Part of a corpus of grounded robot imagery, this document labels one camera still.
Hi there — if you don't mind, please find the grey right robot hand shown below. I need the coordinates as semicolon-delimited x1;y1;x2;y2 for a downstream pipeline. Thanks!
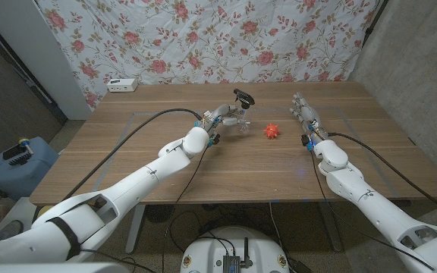
289;92;328;142

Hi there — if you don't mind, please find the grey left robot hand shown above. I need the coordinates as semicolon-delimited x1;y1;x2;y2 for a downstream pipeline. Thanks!
202;103;251;134

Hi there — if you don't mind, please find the red spiky stress ball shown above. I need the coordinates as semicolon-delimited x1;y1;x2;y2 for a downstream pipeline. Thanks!
263;122;281;140

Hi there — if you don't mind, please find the floral backdrop cloth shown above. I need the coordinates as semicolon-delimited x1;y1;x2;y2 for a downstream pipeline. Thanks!
36;0;381;109

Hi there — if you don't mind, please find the white power strip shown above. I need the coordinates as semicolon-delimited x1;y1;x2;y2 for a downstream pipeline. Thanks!
106;77;139;93

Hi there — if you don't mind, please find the grey table leg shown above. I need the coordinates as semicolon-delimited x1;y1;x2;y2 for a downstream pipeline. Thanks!
319;202;344;253

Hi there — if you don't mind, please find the black backdrop stand pole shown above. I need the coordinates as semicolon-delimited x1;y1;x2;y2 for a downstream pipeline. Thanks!
361;0;390;47

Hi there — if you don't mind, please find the white robot torso base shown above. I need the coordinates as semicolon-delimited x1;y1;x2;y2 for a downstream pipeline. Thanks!
180;226;291;273

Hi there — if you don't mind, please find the black antenna module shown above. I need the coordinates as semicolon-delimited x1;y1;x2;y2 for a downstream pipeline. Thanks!
222;237;253;273

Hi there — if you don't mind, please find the yellow blue small tool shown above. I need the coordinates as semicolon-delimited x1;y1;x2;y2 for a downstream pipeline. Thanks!
17;137;36;155

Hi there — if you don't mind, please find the yellow disc with black rim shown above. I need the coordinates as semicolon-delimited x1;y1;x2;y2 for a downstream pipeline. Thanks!
32;204;52;224

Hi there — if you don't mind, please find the blue storage box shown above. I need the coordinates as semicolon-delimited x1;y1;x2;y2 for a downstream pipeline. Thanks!
0;136;60;201

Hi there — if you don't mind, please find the black brush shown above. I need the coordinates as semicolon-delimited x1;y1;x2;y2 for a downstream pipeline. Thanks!
2;143;30;167

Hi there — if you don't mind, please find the grey round item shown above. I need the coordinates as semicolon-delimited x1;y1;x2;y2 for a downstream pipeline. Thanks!
0;219;25;246

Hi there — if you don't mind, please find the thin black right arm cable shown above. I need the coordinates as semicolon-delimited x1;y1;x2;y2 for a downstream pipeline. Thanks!
310;149;435;271

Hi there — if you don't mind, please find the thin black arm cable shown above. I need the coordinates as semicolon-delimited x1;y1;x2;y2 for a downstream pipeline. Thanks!
310;149;435;271
161;146;209;273

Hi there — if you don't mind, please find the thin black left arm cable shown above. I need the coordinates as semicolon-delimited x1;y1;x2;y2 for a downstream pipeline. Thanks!
161;146;209;273

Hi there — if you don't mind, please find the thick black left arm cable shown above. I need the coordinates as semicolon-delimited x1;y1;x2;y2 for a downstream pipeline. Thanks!
62;108;204;202

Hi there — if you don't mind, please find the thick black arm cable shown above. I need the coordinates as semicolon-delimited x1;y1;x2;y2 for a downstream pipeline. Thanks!
62;108;204;202
327;132;437;220

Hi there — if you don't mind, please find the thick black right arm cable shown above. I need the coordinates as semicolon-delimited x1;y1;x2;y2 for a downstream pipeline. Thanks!
327;132;437;220

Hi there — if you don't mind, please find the white floor cable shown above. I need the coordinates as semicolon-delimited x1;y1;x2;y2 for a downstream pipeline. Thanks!
269;202;291;266

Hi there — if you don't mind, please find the black floor cable loop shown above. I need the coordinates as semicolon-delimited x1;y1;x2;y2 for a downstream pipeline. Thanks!
168;210;242;254

